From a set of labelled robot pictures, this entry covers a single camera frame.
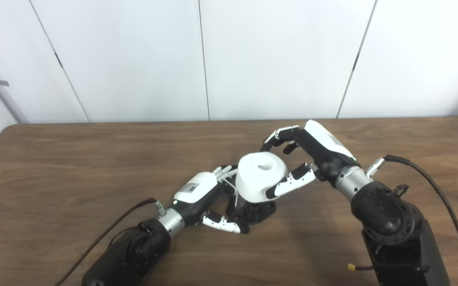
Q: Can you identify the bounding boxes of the right white-black robot hand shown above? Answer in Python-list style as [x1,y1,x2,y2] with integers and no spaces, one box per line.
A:
[260,120,360,200]

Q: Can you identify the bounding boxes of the left white-black robot hand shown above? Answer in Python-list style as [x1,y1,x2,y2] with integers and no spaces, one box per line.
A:
[172,165,250,234]

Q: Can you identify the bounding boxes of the round white plastic piece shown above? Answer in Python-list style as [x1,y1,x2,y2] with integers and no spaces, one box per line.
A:
[235,152,289,204]

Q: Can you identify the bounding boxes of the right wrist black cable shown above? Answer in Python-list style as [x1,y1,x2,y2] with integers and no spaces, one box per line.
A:
[366,155,458,286]

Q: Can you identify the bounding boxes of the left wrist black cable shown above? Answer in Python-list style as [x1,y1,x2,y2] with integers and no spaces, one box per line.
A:
[54,198,167,286]

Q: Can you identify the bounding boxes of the black flanged holder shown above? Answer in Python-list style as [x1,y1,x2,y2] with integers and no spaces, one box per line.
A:
[227,193,277,226]

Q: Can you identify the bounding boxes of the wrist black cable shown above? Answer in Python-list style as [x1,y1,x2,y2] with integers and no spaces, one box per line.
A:
[54,198,167,286]
[366,155,458,286]

